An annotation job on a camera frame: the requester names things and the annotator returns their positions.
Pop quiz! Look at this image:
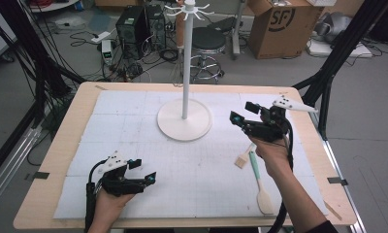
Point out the person's left hand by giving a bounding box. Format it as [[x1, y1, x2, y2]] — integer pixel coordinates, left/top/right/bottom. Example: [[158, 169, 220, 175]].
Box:
[[92, 188, 137, 229]]

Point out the white gridded foam mat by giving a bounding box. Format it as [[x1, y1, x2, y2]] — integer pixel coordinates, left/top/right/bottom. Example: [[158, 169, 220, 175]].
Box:
[[52, 89, 330, 221]]

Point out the black metal frame post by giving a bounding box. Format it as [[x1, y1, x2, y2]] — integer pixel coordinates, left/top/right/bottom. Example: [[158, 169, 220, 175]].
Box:
[[292, 0, 388, 142]]

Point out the large black computer tower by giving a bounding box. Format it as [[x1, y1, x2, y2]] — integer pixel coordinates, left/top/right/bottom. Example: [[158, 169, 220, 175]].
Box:
[[114, 5, 150, 61]]

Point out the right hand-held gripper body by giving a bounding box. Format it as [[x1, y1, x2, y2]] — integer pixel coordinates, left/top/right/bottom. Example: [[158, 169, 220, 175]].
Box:
[[241, 94, 319, 144]]

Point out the white flat board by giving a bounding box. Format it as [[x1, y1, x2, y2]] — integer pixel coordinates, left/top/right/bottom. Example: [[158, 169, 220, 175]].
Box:
[[306, 38, 374, 59]]

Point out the white metal stand leg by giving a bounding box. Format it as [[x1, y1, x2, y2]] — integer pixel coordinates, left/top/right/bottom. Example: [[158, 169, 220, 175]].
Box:
[[231, 0, 248, 61]]

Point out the white power supply unit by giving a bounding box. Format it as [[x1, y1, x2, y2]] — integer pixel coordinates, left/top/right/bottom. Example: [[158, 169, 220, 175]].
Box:
[[100, 39, 115, 66]]

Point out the person's right hand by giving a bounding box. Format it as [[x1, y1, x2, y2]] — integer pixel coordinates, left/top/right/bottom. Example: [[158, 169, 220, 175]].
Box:
[[248, 134, 295, 180]]

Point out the black frame with cables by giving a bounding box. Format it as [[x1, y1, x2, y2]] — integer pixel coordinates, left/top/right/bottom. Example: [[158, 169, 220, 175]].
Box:
[[0, 0, 87, 130]]

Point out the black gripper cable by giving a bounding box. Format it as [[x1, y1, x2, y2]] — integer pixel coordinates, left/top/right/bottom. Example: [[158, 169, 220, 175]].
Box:
[[266, 117, 296, 233], [84, 158, 110, 233]]

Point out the teal handled cream spatula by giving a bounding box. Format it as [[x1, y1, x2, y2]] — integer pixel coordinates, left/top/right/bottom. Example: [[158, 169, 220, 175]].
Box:
[[248, 150, 275, 216]]

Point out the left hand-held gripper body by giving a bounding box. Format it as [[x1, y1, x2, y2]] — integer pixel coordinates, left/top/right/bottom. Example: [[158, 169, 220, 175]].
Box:
[[96, 150, 148, 197]]

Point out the grey plastic device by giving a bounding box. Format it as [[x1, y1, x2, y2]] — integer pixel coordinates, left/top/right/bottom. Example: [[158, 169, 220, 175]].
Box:
[[313, 12, 354, 45]]

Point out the coiled black cable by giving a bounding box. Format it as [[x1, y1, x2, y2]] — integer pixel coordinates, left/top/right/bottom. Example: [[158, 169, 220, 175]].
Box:
[[158, 48, 182, 63]]

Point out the white power strip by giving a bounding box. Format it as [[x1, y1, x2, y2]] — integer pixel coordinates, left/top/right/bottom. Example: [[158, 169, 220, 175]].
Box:
[[90, 30, 113, 45]]

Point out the slim black computer tower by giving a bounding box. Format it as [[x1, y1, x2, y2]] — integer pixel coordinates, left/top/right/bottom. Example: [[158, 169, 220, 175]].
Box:
[[145, 3, 168, 51]]

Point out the aluminium rail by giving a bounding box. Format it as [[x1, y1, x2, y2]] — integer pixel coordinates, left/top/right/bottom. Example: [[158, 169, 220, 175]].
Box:
[[0, 125, 44, 213], [307, 108, 368, 233]]

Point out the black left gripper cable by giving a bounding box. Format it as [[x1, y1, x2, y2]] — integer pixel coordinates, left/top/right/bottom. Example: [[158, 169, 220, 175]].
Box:
[[84, 158, 110, 233]]

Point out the black tape strip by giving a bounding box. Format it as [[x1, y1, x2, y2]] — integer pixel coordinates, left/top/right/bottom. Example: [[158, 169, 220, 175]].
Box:
[[24, 171, 50, 183], [327, 177, 349, 186]]

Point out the brown cardboard box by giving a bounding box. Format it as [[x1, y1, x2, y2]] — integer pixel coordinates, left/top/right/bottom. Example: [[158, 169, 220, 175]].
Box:
[[246, 0, 326, 60]]

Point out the white utensil stand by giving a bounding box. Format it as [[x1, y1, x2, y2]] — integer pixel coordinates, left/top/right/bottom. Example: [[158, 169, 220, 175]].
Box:
[[156, 0, 215, 143]]

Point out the black round stool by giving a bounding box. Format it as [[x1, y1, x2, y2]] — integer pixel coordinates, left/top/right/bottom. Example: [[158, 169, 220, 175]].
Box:
[[180, 26, 228, 85]]

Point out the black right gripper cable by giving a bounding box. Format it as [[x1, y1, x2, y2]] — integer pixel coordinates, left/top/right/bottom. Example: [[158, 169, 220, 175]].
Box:
[[266, 117, 296, 233]]

